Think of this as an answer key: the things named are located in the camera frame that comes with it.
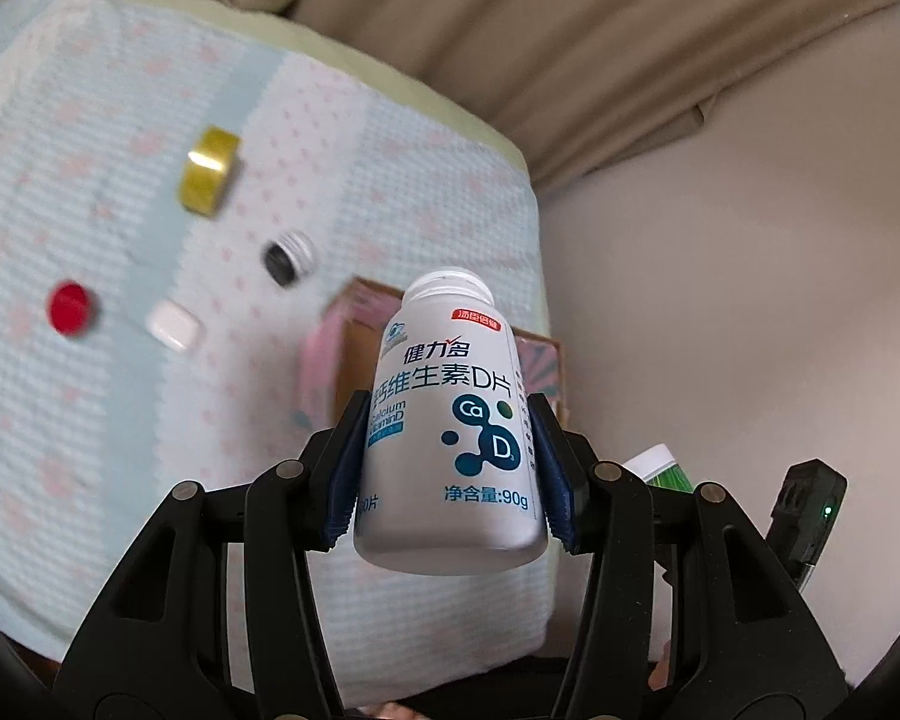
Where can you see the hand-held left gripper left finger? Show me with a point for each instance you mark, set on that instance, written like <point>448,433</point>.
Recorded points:
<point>347,476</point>

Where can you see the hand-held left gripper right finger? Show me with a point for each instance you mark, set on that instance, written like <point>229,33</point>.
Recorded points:
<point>551,480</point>

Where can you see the white supplement bottle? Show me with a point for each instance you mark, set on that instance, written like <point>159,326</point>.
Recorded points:
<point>450,427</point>

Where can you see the pink cardboard box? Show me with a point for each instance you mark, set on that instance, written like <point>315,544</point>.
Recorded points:
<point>360,360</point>

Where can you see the green and white bottle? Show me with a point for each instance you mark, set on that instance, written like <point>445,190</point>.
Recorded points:
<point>660,469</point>

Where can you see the blue and white patterned blanket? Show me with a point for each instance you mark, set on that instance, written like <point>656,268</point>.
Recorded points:
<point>195,315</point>

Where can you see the black and silver bottle cap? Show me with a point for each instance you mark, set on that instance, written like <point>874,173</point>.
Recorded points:
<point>289,259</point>

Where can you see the red bottle cap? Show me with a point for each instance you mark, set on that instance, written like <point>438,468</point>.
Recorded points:
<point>72,307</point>

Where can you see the beige curtain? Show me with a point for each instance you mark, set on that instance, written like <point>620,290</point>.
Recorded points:
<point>570,37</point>

